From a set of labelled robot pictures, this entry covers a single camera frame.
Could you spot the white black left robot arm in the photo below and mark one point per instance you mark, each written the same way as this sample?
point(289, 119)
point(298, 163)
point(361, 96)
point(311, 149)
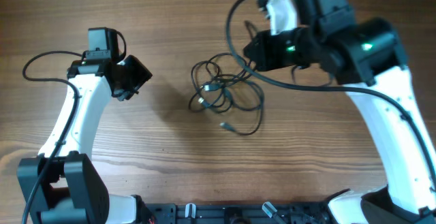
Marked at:
point(60, 184)

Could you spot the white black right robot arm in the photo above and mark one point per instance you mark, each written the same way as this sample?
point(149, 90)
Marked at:
point(369, 64)

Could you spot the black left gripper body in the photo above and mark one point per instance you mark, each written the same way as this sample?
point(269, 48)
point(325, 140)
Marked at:
point(133, 75)

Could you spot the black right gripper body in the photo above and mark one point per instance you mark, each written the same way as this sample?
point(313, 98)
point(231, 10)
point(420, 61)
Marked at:
point(281, 52)

